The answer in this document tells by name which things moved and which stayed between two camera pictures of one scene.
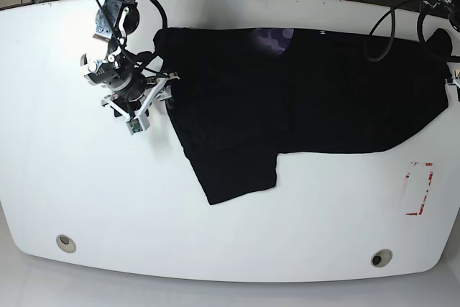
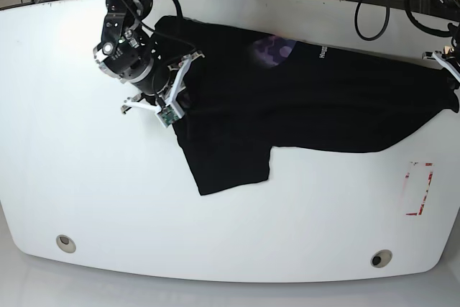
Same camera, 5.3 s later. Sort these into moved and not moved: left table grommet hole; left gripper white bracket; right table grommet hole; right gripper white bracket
Moved: right gripper white bracket; left gripper white bracket
Not moved: left table grommet hole; right table grommet hole
